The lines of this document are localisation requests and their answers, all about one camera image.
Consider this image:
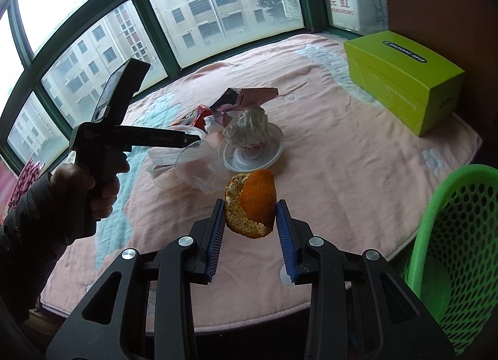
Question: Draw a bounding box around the white tissue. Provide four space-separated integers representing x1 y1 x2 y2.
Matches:
223 107 270 151

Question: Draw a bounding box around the green plastic basket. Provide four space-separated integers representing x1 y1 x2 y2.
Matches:
402 164 498 357

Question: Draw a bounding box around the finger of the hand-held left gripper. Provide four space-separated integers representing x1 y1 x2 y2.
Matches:
126 125 205 150

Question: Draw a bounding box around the person's left forearm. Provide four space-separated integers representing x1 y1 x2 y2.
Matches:
0 171 98 306

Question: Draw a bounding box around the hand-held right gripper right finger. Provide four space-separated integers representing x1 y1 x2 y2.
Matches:
275 199 456 360

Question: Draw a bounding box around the green window frame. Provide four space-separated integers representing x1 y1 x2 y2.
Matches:
0 0 386 174

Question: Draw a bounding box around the green cardboard box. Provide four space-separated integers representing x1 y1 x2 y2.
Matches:
343 30 466 137

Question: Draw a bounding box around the white plastic lid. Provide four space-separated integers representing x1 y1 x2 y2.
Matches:
218 123 284 172

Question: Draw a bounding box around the pink printed blanket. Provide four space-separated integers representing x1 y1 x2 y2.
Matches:
41 33 483 335

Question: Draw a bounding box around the clear plastic cup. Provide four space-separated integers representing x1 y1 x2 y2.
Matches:
147 147 183 189
174 140 234 194

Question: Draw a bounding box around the pink patterned cloth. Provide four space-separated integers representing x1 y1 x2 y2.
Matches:
0 158 45 213

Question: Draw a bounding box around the orange peel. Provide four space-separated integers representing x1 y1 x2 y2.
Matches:
223 169 278 239

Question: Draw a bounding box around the person's left hand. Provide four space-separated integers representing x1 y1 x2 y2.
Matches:
51 163 120 224

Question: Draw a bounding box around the pink foil wrapper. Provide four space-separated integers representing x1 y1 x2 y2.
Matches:
210 88 279 127

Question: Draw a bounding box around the red snack packet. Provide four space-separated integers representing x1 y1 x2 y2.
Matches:
183 104 213 131

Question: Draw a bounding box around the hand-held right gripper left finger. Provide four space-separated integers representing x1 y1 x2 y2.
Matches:
46 199 227 360

